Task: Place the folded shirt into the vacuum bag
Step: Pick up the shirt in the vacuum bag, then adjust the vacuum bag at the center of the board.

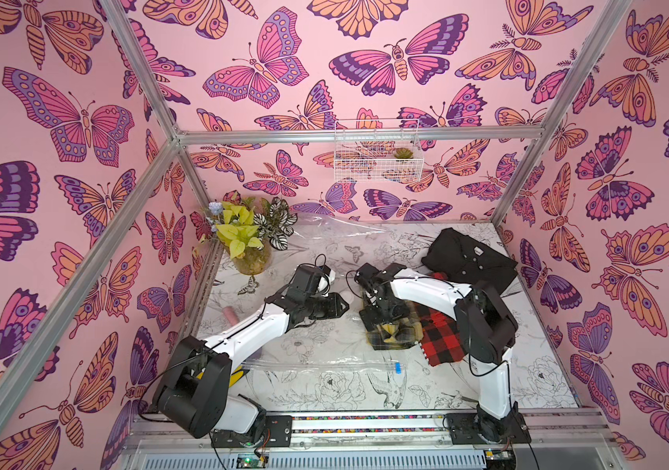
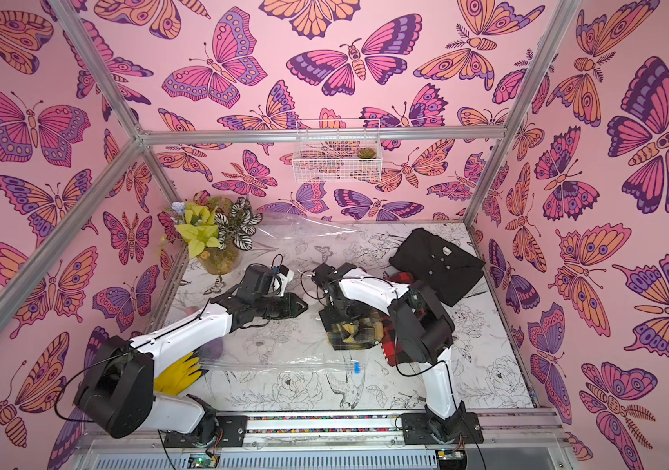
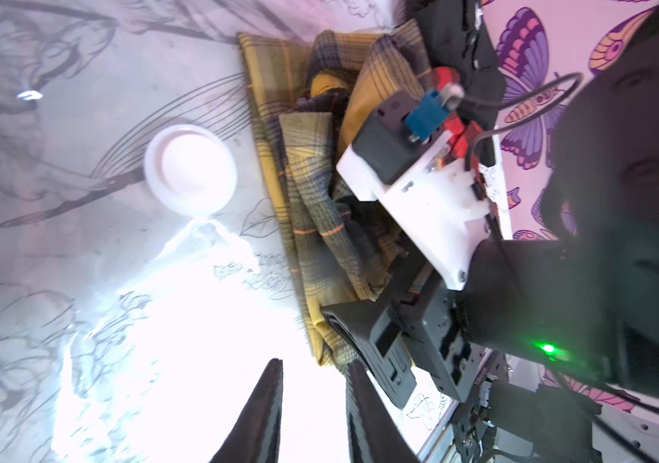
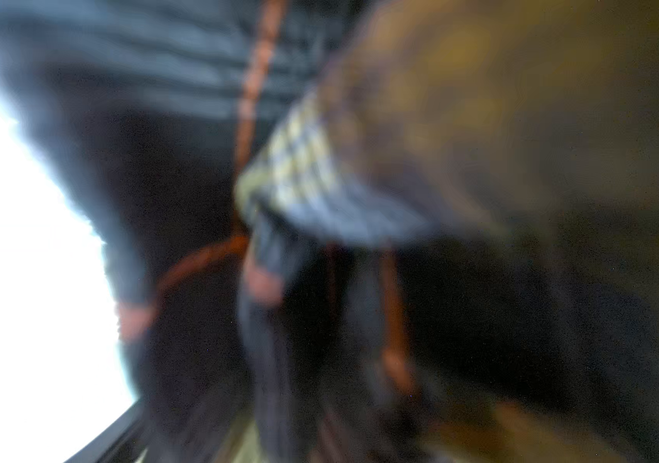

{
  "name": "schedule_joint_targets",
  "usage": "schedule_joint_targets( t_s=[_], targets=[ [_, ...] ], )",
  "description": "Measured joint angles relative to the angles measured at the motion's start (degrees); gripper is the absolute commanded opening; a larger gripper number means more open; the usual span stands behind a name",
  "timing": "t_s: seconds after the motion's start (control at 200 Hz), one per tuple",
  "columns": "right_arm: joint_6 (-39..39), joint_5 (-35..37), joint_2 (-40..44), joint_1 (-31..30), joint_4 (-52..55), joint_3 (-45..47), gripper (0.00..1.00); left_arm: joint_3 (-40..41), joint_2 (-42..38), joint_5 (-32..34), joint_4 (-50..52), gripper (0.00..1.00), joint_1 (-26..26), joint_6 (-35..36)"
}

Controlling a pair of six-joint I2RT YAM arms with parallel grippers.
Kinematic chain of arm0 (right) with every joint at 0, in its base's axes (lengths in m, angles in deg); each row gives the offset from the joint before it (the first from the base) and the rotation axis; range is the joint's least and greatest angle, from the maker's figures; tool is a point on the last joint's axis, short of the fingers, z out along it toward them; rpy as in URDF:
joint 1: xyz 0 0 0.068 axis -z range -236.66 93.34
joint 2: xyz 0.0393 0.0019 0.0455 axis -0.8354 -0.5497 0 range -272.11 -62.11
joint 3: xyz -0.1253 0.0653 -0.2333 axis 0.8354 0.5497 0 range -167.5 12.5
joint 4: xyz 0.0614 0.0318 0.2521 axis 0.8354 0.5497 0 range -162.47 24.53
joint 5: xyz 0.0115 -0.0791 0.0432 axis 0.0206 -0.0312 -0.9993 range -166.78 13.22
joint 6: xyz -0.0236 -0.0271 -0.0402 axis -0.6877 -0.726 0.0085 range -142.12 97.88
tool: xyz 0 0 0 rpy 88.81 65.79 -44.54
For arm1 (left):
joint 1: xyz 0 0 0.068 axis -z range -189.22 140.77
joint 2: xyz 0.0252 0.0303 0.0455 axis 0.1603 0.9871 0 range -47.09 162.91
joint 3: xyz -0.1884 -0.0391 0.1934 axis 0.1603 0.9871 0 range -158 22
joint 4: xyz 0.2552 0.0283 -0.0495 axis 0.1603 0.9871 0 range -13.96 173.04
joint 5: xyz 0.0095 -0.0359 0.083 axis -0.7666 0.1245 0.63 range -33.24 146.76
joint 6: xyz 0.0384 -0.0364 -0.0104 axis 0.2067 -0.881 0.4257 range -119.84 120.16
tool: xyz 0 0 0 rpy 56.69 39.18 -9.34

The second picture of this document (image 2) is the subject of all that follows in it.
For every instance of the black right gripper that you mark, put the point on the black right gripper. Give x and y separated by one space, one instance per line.
343 321

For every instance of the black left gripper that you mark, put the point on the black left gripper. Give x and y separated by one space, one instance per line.
291 310

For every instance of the clear plastic vacuum bag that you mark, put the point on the clear plastic vacuum bag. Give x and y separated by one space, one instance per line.
208 323

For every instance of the yellow plaid shirt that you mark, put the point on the yellow plaid shirt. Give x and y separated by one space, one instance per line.
363 333

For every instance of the red black plaid shirt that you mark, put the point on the red black plaid shirt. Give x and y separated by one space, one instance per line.
397 302

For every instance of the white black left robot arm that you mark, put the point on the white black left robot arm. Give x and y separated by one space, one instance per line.
118 392

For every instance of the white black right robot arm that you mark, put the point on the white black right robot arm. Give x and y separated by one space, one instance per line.
433 329

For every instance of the black folded shirt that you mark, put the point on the black folded shirt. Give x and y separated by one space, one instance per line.
444 266

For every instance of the potted plant in glass vase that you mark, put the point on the potted plant in glass vase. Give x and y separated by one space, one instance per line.
215 229

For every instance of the yellow rubber glove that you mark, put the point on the yellow rubber glove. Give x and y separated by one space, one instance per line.
179 376

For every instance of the small green succulent plant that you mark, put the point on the small green succulent plant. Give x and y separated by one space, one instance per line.
367 153

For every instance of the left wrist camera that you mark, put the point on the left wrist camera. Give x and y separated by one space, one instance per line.
282 277

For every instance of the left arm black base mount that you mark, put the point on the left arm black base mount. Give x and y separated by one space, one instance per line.
217 431

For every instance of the white wire wall basket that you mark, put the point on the white wire wall basket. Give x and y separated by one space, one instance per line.
326 149

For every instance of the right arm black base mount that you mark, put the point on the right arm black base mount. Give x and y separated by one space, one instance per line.
461 427

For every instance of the aluminium front rail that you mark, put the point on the aluminium front rail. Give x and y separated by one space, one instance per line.
395 429

